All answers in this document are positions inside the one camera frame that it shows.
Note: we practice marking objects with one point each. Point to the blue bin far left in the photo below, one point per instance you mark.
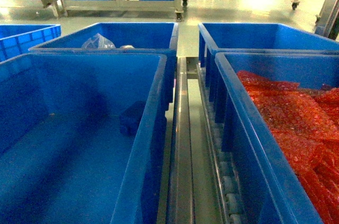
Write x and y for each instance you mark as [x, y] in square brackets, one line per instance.
[17, 39]

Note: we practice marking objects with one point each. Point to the blue bin rear left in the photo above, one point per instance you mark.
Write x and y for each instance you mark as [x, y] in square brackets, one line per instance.
[127, 37]

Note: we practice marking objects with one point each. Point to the red bubble bags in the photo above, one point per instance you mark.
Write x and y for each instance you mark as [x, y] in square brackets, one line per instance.
[304, 122]

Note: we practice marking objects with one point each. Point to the blue empty bin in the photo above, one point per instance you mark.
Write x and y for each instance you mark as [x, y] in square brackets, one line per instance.
[63, 157]

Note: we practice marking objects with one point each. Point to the blue bin rear right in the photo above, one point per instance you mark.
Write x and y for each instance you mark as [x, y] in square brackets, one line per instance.
[266, 38]

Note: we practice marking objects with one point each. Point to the blue bin with red bags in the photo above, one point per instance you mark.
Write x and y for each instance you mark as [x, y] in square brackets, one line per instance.
[269, 190]

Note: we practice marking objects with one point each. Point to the stainless steel shelf rack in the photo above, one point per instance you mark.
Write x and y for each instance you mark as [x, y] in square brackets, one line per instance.
[198, 183]

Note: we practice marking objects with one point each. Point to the blue block part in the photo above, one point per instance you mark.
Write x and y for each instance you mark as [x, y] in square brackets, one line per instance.
[131, 117]

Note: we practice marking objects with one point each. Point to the clear plastic bag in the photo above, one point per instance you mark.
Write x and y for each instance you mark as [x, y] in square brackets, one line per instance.
[98, 41]

